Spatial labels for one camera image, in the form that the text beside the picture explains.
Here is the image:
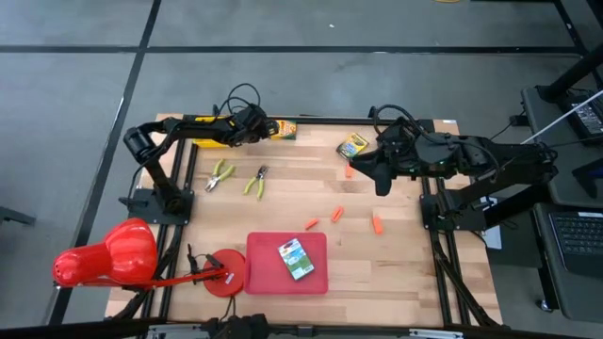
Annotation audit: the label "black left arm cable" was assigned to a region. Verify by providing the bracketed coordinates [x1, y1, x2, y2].
[212, 83, 263, 118]

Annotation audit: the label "grey metal bracket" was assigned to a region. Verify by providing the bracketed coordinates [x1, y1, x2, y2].
[146, 323, 211, 339]
[408, 328, 465, 339]

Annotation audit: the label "cutters with yellow-green handles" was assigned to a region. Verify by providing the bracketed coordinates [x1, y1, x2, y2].
[242, 164, 269, 201]

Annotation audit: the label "dark laptop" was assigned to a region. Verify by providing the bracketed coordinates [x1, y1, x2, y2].
[548, 210, 603, 279]

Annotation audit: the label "black plug with cable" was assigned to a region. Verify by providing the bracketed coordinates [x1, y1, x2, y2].
[489, 112, 530, 141]

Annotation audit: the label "black power adapter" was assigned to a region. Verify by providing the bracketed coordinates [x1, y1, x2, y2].
[567, 96, 603, 137]

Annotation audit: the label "grey side desk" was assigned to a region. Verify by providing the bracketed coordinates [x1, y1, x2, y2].
[520, 84, 603, 208]

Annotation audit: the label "red translucent plastic tray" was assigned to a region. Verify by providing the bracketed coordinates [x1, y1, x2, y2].
[243, 231, 330, 296]

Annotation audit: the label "black furniture leg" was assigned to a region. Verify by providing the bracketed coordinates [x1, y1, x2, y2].
[0, 205, 37, 226]

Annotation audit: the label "pliers with yellow-green handles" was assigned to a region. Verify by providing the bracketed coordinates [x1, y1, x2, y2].
[204, 158, 236, 193]

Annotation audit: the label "red desk lamp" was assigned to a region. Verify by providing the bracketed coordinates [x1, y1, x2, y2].
[50, 217, 247, 299]

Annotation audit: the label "black table-level camera mount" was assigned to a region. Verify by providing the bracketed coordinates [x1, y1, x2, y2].
[200, 313, 272, 339]

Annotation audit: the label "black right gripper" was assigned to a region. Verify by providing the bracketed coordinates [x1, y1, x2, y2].
[350, 117, 418, 198]

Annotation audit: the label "yellow blue crayon box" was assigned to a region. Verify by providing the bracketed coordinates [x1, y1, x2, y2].
[335, 132, 370, 160]

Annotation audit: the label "dark laptop desk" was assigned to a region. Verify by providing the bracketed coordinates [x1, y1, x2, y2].
[531, 202, 603, 324]

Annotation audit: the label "white cable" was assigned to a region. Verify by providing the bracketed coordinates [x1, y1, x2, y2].
[520, 89, 603, 145]

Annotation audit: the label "orange green crayon box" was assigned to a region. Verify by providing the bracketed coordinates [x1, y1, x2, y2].
[270, 119, 299, 141]

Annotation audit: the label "white paper sheet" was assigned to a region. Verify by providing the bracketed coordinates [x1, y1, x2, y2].
[482, 197, 503, 250]

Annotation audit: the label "black pole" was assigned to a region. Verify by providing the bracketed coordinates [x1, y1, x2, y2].
[536, 41, 603, 103]

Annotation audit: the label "black aluminium table frame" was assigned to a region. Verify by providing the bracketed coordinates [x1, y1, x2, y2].
[106, 112, 503, 331]

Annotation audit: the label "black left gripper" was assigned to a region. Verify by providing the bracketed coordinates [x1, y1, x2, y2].
[229, 104, 281, 146]

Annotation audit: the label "green white card box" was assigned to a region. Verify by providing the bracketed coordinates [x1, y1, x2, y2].
[277, 237, 316, 282]

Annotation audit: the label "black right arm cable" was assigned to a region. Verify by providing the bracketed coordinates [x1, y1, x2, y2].
[370, 104, 428, 138]

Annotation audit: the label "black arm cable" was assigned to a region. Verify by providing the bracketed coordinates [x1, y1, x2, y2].
[212, 83, 263, 118]
[370, 104, 428, 138]

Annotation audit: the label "yellow plastic bin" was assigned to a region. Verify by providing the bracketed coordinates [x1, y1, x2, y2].
[192, 114, 239, 149]

